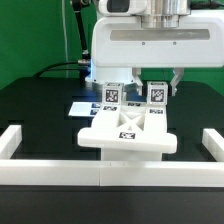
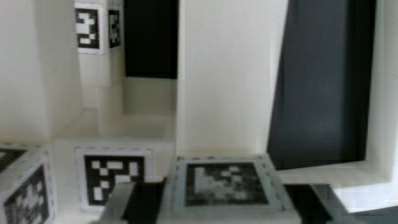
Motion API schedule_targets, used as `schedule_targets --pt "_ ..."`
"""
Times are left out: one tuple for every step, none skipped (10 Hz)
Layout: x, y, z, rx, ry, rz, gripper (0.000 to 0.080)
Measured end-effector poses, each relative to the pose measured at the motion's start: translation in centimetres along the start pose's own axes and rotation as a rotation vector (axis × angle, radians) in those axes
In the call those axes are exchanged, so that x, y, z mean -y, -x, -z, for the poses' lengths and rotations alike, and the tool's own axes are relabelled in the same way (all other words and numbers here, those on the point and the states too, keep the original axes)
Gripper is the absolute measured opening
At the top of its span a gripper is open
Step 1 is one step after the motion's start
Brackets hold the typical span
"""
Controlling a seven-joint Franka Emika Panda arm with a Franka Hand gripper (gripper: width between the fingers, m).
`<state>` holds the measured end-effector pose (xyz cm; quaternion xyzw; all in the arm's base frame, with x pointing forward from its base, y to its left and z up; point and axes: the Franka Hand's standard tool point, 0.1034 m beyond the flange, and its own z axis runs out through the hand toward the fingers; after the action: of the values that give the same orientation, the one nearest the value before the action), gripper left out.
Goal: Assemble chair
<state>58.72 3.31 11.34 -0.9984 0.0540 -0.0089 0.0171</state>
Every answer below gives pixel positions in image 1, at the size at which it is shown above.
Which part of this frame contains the white fence wall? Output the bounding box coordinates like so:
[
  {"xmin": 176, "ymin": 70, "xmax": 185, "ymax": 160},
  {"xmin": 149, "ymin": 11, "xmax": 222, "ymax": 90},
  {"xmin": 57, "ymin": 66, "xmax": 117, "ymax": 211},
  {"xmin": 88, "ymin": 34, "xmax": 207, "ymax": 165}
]
[
  {"xmin": 0, "ymin": 160, "xmax": 224, "ymax": 187},
  {"xmin": 202, "ymin": 128, "xmax": 224, "ymax": 162},
  {"xmin": 0, "ymin": 125, "xmax": 22, "ymax": 160}
]

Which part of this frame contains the small tagged cube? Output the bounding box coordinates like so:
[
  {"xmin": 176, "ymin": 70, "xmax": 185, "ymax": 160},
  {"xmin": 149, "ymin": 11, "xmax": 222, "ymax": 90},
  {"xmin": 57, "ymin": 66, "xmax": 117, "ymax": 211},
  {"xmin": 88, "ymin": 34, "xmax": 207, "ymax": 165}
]
[
  {"xmin": 147, "ymin": 81, "xmax": 168, "ymax": 105},
  {"xmin": 102, "ymin": 82, "xmax": 124, "ymax": 105}
]

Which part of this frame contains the white chair seat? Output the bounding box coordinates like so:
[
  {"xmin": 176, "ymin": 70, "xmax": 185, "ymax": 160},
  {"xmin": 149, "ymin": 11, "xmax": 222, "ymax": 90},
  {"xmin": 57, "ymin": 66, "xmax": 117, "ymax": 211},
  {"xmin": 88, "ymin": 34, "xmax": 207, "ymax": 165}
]
[{"xmin": 101, "ymin": 148, "xmax": 162, "ymax": 161}]

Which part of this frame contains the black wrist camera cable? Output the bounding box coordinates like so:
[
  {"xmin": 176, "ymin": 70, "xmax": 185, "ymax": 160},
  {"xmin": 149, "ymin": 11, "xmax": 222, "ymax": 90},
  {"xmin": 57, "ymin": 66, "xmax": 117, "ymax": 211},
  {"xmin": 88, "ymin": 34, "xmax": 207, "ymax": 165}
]
[{"xmin": 189, "ymin": 1, "xmax": 224, "ymax": 11}]

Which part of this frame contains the black hose cable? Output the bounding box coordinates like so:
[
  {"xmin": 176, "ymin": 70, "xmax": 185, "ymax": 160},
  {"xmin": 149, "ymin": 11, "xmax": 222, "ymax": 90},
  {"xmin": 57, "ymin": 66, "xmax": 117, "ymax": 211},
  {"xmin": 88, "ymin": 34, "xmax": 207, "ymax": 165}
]
[{"xmin": 32, "ymin": 0, "xmax": 92, "ymax": 79}]

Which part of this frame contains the white tag base sheet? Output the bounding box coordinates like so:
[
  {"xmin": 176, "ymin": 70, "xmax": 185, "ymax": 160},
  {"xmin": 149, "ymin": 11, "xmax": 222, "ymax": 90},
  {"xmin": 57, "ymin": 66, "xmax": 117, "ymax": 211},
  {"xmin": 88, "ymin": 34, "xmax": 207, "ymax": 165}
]
[{"xmin": 69, "ymin": 102, "xmax": 101, "ymax": 117}]

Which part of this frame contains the white left fence wall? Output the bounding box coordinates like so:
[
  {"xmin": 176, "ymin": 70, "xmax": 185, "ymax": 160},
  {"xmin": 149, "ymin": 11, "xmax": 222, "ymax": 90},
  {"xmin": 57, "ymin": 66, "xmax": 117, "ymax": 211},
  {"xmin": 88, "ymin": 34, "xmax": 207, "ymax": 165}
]
[{"xmin": 0, "ymin": 125, "xmax": 22, "ymax": 160}]

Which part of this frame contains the white chair back frame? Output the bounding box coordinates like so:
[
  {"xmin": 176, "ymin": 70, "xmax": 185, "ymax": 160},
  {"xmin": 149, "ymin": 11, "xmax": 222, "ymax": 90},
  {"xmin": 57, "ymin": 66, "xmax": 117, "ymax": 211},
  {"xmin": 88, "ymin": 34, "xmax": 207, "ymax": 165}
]
[{"xmin": 77, "ymin": 102, "xmax": 177, "ymax": 154}]

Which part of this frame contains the white right fence wall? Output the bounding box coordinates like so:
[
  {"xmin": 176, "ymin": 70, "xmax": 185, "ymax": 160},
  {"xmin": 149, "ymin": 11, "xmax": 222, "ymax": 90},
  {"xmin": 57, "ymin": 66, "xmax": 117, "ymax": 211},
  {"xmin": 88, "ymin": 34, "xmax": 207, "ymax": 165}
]
[{"xmin": 202, "ymin": 128, "xmax": 224, "ymax": 162}]

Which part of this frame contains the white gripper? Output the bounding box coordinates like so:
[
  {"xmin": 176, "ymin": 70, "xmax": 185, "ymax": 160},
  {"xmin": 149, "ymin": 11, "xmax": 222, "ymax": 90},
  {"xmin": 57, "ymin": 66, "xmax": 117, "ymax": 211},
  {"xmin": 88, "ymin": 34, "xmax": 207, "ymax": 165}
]
[{"xmin": 91, "ymin": 0, "xmax": 224, "ymax": 96}]

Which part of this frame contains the white front fence wall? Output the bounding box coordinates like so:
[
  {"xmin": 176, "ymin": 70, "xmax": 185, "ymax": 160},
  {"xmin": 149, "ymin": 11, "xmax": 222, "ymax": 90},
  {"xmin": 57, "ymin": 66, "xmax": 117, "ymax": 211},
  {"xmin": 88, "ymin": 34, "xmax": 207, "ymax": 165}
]
[{"xmin": 0, "ymin": 160, "xmax": 224, "ymax": 187}]

